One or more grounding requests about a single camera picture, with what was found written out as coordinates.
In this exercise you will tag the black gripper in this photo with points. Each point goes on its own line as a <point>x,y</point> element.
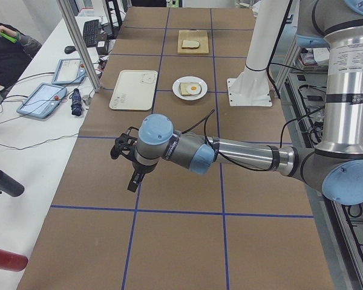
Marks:
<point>141,168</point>

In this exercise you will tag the white round plate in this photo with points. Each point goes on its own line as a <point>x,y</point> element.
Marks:
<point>176,87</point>

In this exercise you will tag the bread slice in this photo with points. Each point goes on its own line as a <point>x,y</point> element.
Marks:
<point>183,86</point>
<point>190,44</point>

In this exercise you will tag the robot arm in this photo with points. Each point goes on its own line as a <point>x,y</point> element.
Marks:
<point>334,167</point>

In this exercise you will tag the cream bear serving tray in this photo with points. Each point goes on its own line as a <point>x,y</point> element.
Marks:
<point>134,90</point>

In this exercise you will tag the folded dark blue umbrella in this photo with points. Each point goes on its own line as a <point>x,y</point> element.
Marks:
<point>76,105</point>

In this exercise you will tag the fried egg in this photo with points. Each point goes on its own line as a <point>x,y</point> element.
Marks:
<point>193,89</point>

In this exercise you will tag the near blue teach pendant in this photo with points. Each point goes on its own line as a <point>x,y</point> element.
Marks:
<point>42,101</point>

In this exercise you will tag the blue teach pendant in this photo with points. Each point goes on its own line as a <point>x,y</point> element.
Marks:
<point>69,72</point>
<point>42,101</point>

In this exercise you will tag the far blue teach pendant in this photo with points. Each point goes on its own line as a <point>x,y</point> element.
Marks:
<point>69,72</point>

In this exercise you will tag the black water bottle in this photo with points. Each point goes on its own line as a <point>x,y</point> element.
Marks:
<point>10,185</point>

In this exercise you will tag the small black box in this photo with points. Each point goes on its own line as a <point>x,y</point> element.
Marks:
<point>102,47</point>

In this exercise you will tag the black computer mouse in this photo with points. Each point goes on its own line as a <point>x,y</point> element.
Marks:
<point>69,49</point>

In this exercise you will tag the wooden cutting board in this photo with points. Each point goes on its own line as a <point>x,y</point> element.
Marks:
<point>198,35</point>

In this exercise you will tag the black keyboard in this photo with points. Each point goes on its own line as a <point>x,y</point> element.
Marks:
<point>90,32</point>

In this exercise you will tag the red bottle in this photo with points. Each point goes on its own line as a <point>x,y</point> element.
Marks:
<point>10,261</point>

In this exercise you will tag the seated person in black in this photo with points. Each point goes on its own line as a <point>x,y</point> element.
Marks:
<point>16,52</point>

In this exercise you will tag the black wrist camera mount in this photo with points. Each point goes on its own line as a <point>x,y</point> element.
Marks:
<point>124,145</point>

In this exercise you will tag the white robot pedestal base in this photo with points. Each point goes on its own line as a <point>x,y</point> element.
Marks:
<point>251,87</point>

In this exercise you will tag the aluminium frame post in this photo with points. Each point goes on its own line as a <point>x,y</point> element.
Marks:
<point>76,36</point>

